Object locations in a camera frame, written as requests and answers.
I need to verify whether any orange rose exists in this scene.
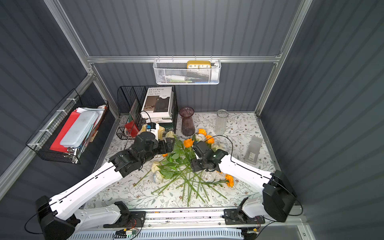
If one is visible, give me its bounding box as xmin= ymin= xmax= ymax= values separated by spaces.
xmin=184 ymin=139 xmax=195 ymax=148
xmin=205 ymin=135 xmax=215 ymax=145
xmin=198 ymin=129 xmax=207 ymax=136

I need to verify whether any pale blue rose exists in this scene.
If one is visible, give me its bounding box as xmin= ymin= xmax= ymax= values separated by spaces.
xmin=195 ymin=134 xmax=206 ymax=142

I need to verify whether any red leather wallet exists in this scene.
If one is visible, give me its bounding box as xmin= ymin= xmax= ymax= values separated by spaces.
xmin=125 ymin=121 xmax=139 ymax=138

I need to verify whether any cream rose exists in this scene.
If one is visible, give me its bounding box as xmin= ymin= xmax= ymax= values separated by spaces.
xmin=211 ymin=144 xmax=220 ymax=152
xmin=151 ymin=161 xmax=161 ymax=174
xmin=165 ymin=131 xmax=176 ymax=139

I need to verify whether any grey packet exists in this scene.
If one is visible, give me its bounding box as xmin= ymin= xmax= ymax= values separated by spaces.
xmin=244 ymin=136 xmax=263 ymax=165

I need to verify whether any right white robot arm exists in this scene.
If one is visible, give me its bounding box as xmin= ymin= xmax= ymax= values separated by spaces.
xmin=191 ymin=141 xmax=297 ymax=224

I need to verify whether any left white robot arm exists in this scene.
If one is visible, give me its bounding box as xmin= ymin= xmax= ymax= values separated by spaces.
xmin=36 ymin=132 xmax=175 ymax=240

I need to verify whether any yellow wavy glass vase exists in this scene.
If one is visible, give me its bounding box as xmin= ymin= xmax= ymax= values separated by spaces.
xmin=138 ymin=124 xmax=165 ymax=140

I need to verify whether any cream rose on mat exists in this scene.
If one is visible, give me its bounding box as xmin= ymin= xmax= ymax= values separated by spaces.
xmin=151 ymin=161 xmax=161 ymax=174

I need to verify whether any orange marigold lower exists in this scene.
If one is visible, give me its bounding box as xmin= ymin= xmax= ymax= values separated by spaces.
xmin=225 ymin=174 xmax=235 ymax=188

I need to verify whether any purple ribbed glass vase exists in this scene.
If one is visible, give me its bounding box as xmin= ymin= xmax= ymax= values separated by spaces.
xmin=179 ymin=107 xmax=195 ymax=137

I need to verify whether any clear glass vase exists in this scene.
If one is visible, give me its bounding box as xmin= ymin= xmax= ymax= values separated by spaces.
xmin=214 ymin=110 xmax=229 ymax=135

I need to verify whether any floral patterned table mat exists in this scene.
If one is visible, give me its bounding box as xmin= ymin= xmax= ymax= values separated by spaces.
xmin=85 ymin=113 xmax=262 ymax=209

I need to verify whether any light blue flat case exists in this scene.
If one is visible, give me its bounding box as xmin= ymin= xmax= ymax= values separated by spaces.
xmin=61 ymin=111 xmax=98 ymax=148

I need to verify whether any red folder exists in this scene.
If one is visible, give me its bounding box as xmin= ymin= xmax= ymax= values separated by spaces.
xmin=50 ymin=111 xmax=80 ymax=153

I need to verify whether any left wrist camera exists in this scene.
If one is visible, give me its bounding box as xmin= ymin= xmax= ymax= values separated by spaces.
xmin=146 ymin=123 xmax=160 ymax=141

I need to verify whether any black wire desk organizer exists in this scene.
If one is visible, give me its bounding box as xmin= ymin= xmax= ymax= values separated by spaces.
xmin=116 ymin=86 xmax=178 ymax=140

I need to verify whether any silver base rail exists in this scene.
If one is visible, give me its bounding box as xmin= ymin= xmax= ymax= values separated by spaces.
xmin=68 ymin=208 xmax=315 ymax=240

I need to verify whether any black wire side basket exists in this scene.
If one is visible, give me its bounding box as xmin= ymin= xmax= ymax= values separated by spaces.
xmin=26 ymin=90 xmax=109 ymax=164

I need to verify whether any white wire hanging basket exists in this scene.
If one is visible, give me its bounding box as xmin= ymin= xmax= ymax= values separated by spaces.
xmin=152 ymin=58 xmax=222 ymax=85

